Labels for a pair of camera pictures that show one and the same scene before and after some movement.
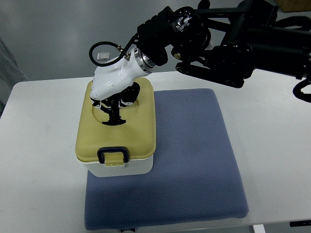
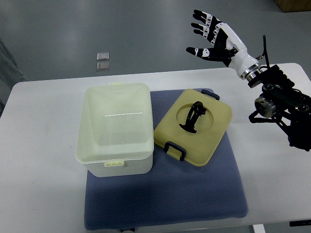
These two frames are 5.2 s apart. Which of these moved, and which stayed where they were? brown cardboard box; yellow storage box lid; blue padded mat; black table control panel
Moved: yellow storage box lid
Stayed: black table control panel; brown cardboard box; blue padded mat
